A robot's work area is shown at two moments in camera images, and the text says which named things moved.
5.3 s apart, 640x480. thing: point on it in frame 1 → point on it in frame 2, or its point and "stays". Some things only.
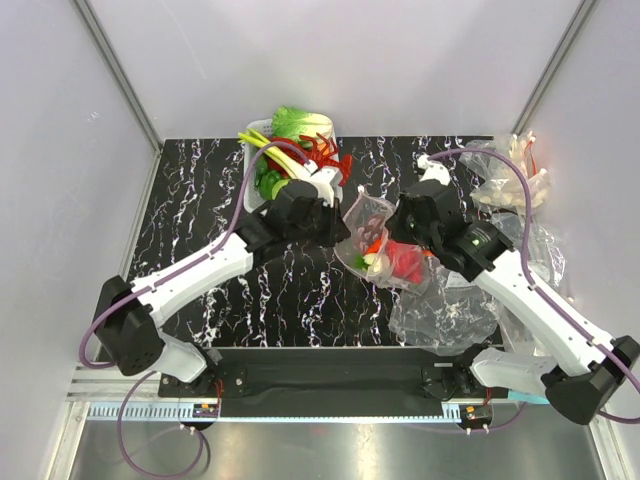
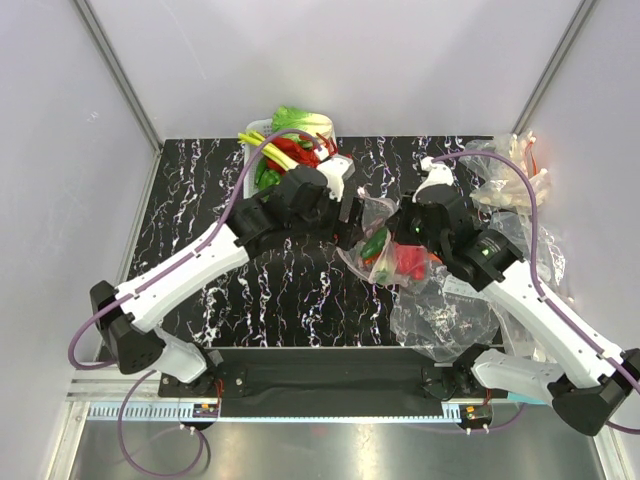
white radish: x=374 y=261 → x=384 y=274
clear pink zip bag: x=363 y=247 stays
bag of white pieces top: x=498 y=185 stays
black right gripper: x=394 y=224 stays
